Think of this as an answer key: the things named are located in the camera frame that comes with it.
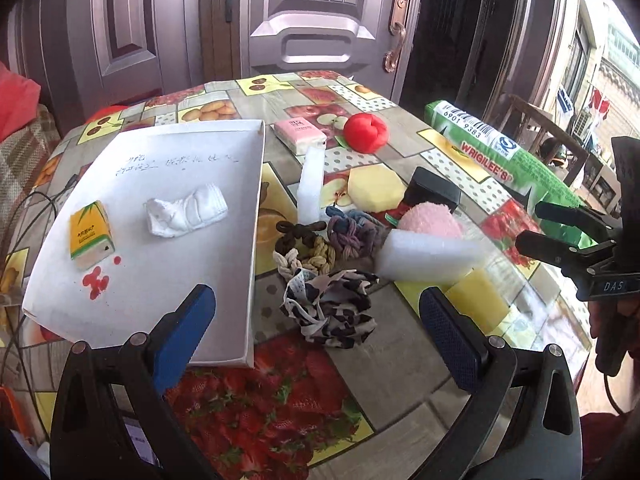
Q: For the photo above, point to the pale yellow foam piece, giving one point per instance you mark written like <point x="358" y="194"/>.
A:
<point x="375" y="187"/>

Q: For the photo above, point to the green Wrigley's gum pack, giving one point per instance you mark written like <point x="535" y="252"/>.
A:
<point x="500" y="150"/>

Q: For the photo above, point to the yellow tissue pack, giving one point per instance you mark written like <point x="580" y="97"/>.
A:
<point x="90" y="235"/>

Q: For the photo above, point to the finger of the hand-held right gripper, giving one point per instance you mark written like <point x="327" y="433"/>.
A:
<point x="547" y="247"/>
<point x="565" y="214"/>

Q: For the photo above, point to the black box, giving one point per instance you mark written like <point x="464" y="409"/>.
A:
<point x="432" y="187"/>

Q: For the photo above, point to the person's red clothing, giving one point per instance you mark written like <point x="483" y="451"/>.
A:
<point x="610" y="440"/>

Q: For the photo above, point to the purple metal door leaf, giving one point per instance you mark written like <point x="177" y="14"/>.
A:
<point x="120" y="20"/>

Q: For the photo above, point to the pink fluffy ball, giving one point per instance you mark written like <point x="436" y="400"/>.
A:
<point x="430" y="220"/>

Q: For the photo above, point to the white foam block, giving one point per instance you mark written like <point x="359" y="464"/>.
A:
<point x="425" y="257"/>

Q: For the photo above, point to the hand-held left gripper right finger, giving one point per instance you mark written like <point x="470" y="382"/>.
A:
<point x="450" y="340"/>

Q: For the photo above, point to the cow print scrunchie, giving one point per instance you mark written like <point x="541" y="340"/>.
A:
<point x="330" y="310"/>

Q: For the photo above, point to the building outside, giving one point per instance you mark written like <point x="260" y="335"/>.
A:
<point x="620" y="90"/>

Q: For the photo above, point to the yellow sponge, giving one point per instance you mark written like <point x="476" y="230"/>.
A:
<point x="477" y="300"/>

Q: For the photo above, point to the fruit print tablecloth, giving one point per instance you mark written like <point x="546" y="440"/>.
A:
<point x="280" y="400"/>

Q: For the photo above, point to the white sock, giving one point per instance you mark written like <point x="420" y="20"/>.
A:
<point x="185" y="212"/>

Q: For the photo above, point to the metal door latch plate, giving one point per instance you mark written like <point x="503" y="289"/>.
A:
<point x="229" y="0"/>

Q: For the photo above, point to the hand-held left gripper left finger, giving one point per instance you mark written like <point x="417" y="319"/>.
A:
<point x="182" y="332"/>

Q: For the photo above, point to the red plush apple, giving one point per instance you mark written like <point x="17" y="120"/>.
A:
<point x="366" y="132"/>

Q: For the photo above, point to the wooden chair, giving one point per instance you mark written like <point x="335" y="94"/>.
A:
<point x="525" y="110"/>

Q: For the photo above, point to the white foam strip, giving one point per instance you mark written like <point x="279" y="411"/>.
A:
<point x="310" y="185"/>

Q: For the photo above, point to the plaid blanket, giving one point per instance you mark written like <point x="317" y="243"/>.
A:
<point x="22" y="160"/>

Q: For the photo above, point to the orange item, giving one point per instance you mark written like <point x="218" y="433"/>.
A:
<point x="12" y="407"/>

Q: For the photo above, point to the pink tissue pack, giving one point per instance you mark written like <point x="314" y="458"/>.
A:
<point x="300" y="132"/>

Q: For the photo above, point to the white shallow cardboard box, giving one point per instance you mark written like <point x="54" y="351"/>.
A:
<point x="150" y="270"/>

